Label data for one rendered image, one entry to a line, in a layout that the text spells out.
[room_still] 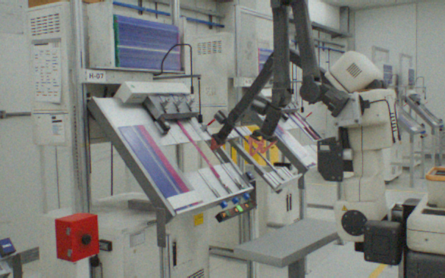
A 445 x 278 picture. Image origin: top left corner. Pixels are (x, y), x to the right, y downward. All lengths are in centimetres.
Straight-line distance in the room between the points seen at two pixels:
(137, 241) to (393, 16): 833
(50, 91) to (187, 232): 105
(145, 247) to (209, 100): 157
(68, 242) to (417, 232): 123
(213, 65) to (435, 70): 666
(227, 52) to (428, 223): 228
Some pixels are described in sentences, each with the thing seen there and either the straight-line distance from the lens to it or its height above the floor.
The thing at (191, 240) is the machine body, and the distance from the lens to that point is 272.
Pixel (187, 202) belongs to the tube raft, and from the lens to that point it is 216.
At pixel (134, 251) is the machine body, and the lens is 238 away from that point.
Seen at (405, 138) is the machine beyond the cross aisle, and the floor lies 52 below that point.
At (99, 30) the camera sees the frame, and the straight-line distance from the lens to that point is 246.
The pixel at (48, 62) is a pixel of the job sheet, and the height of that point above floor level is 142.
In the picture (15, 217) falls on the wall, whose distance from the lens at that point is 392.
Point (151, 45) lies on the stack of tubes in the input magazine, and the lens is 262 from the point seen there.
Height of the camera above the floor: 121
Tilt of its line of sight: 5 degrees down
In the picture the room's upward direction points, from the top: 2 degrees counter-clockwise
